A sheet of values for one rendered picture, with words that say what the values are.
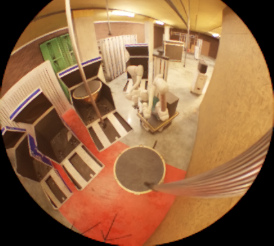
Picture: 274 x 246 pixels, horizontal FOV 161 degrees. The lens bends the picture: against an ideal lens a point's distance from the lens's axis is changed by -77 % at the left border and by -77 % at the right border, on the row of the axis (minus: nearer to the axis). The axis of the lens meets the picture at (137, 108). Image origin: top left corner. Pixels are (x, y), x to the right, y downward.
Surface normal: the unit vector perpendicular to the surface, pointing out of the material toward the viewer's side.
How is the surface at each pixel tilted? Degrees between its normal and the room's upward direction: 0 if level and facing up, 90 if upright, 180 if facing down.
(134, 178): 0
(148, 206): 0
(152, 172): 0
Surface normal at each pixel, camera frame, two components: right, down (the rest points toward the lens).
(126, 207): -0.05, -0.71
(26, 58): 0.86, 0.33
